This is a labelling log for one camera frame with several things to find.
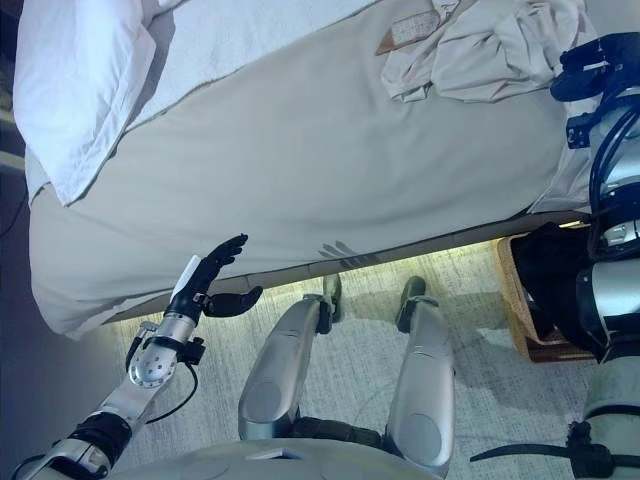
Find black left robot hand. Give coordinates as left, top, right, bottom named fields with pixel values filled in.
left=167, top=232, right=265, bottom=319

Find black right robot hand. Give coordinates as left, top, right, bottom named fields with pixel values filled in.
left=549, top=32, right=640, bottom=101

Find beige garment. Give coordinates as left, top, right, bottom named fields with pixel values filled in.
left=379, top=0, right=601, bottom=214

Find black garment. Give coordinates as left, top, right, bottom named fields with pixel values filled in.
left=512, top=222, right=601, bottom=351

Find bed with grey bedspread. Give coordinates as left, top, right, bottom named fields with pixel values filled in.
left=12, top=0, right=601, bottom=341

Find brown wicker basket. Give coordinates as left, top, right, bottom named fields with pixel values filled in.
left=494, top=234, right=601, bottom=365

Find silver left robot leg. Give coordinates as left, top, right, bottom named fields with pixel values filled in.
left=237, top=294, right=334, bottom=441

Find silver robot leg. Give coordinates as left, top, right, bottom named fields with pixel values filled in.
left=384, top=294, right=456, bottom=469
left=237, top=294, right=334, bottom=441

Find green left robot foot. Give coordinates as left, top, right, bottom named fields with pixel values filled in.
left=322, top=273, right=344, bottom=324

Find green robot foot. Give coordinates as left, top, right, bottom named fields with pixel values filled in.
left=322, top=273, right=344, bottom=324
left=396, top=276, right=427, bottom=331

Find grey textured area rug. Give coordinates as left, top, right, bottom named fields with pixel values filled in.
left=99, top=239, right=640, bottom=480

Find pink patterned cloth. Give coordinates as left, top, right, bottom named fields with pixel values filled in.
left=374, top=0, right=464, bottom=57

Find green right robot foot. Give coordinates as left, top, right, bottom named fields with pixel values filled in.
left=396, top=276, right=427, bottom=331

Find silver right robot leg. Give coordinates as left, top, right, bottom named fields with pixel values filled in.
left=384, top=294, right=456, bottom=469

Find white flat sheet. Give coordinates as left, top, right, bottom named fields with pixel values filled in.
left=24, top=0, right=436, bottom=201

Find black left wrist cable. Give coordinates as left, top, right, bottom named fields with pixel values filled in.
left=127, top=322, right=206, bottom=426

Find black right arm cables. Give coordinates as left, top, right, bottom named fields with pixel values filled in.
left=587, top=94, right=640, bottom=261

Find black cable tie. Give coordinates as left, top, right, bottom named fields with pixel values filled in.
left=469, top=439, right=571, bottom=464

